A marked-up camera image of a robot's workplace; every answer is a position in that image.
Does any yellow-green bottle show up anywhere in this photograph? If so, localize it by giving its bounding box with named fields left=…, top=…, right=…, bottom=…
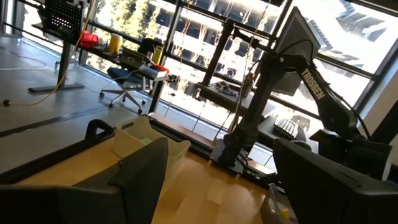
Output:
left=152, top=45, right=164, bottom=65

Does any black pegboard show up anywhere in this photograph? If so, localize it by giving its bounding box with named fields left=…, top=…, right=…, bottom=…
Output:
left=45, top=0, right=84, bottom=32

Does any black desk with pegboard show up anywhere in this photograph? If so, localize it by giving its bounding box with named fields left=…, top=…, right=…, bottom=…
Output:
left=27, top=23, right=170, bottom=114

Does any grey plastic bin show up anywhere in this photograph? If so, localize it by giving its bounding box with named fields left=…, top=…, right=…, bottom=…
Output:
left=259, top=183, right=299, bottom=224

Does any black office chair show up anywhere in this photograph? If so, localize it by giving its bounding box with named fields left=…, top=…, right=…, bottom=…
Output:
left=99, top=67, right=147, bottom=114

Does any red bin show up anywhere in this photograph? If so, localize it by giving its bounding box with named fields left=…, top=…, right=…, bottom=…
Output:
left=79, top=30, right=100, bottom=50

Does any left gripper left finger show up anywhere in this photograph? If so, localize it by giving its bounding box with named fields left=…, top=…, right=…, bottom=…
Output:
left=0, top=138, right=169, bottom=224

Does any black window frame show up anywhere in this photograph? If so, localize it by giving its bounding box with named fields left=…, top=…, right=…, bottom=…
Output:
left=0, top=0, right=398, bottom=141

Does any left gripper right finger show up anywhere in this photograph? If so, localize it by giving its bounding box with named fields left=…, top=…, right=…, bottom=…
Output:
left=272, top=138, right=398, bottom=224

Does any black camera rig frame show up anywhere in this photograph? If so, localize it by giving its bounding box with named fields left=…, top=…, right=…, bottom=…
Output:
left=201, top=18, right=280, bottom=90

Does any white plastic bin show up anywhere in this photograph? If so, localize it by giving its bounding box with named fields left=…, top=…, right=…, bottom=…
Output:
left=112, top=115, right=192, bottom=178

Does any computer keyboard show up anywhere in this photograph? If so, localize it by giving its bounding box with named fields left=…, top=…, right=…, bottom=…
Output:
left=273, top=117, right=300, bottom=139

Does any white floor cable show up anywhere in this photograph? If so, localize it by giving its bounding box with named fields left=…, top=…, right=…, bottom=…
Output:
left=0, top=54, right=49, bottom=72

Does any yellow floor cable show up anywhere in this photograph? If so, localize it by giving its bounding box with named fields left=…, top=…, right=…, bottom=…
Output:
left=2, top=0, right=96, bottom=107

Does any yellow container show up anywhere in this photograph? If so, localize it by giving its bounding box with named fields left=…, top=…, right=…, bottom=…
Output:
left=108, top=33, right=123, bottom=54

